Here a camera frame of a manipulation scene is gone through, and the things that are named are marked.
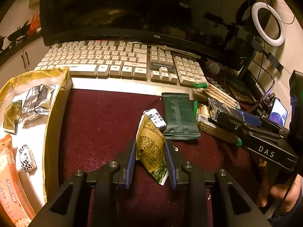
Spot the black TCL monitor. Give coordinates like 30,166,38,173
39,0,277,52

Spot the green wafer biscuit pack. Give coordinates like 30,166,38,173
191,82,241,135

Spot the green gold snack packet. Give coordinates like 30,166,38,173
3,100,22,134

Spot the gold rimmed white tray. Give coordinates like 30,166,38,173
1,67,72,226

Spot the black white patterned candy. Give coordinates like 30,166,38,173
143,108,167,132

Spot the tan snack packet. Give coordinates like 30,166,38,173
136,114,169,186

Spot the silver clear snack bag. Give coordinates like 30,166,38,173
208,98,238,122

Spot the black microphone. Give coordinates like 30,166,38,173
205,60,220,75

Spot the smartphone on stand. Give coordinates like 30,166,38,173
269,97,288,126

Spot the red white cracker pack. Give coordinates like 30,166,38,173
0,134,35,226

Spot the dark green snack packet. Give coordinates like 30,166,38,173
161,92,201,140

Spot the black frying pan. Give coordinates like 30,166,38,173
7,20,30,42

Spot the orange plastic bag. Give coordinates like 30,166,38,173
27,13,41,36

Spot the silver foil snack bag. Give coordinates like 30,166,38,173
19,84,55,124

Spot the white computer keyboard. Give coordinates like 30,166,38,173
35,40,209,88

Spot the white ring light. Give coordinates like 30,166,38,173
251,2,286,47

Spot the right hand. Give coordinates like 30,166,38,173
256,174,301,215

